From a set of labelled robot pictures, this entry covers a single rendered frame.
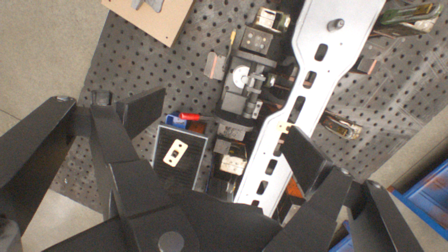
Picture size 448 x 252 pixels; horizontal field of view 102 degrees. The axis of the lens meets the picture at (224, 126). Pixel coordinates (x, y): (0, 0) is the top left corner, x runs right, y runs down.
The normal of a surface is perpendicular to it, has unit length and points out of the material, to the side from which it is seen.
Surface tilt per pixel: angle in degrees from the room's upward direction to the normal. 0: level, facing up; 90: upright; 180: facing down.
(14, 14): 0
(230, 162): 0
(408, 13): 78
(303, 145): 90
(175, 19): 0
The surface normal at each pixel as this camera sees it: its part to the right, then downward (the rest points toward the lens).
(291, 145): -0.96, -0.27
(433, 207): -0.04, 0.34
